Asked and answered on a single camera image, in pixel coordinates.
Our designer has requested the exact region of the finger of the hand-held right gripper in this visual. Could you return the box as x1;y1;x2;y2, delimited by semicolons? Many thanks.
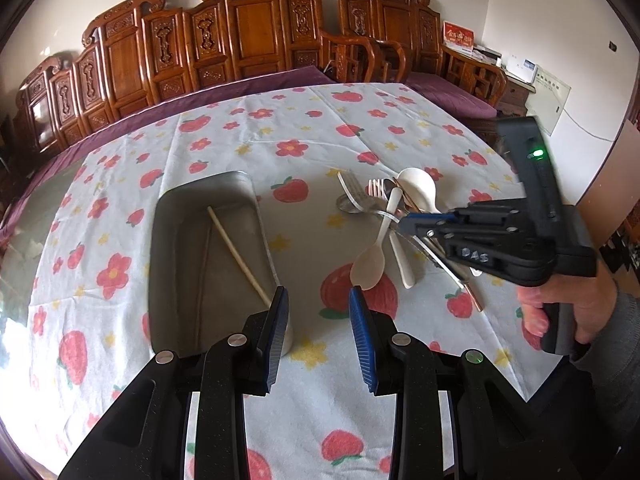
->
400;199;536;233
412;227;553;261

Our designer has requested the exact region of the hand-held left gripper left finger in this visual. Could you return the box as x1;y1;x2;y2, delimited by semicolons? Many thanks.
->
59;286;291;480

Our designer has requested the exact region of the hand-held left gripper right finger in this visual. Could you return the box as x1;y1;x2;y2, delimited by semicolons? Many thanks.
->
349;286;621;480

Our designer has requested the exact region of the silver metal utensil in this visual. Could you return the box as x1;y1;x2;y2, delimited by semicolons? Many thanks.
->
420;234;485;291

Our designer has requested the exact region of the white plastic spoon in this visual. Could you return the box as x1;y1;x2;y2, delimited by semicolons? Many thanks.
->
387;220;416;288

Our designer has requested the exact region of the metal tray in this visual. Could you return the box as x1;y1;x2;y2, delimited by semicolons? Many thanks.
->
148;171;293;358

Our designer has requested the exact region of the beige plastic spoon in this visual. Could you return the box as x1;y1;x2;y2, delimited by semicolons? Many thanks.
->
350;187;403;291

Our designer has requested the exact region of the light wooden chopstick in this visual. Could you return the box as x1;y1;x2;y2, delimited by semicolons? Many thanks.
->
207;206;273;307

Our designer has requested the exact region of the person's right forearm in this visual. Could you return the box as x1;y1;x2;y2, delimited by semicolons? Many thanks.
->
570;287;640;411

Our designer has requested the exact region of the person's right hand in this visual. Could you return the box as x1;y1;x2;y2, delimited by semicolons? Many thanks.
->
516;259;621;346

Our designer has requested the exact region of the brown board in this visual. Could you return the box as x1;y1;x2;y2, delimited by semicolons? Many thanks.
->
575;122;640;221

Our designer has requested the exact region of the wooden side table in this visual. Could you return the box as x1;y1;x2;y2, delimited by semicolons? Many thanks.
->
495;67;538;118

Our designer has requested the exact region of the white box device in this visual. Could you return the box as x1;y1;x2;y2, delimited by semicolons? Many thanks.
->
507;55;538;83

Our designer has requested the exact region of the strawberry print tablecloth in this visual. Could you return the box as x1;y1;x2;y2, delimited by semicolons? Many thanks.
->
0;82;561;480

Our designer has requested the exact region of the purple armchair cushion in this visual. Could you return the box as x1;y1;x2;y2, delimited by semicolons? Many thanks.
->
405;72;498;118

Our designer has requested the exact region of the red box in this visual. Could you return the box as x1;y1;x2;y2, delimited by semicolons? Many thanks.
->
442;21;476;57

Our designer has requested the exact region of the long purple sofa cushion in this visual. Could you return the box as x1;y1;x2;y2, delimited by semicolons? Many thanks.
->
0;66;341;231

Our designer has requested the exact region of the carved wooden armchair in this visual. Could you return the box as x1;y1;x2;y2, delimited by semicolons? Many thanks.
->
320;0;508;108

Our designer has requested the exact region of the person's dark clothing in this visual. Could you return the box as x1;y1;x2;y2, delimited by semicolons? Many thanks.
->
525;380;640;480

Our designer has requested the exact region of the carved wooden sofa bench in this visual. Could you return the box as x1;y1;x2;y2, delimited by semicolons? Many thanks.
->
12;0;351;161

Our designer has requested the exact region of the wall cable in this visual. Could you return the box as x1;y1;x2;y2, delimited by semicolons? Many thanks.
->
565;110;621;143

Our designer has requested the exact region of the white wall panel box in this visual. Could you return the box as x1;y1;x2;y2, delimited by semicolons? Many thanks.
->
524;67;572;136

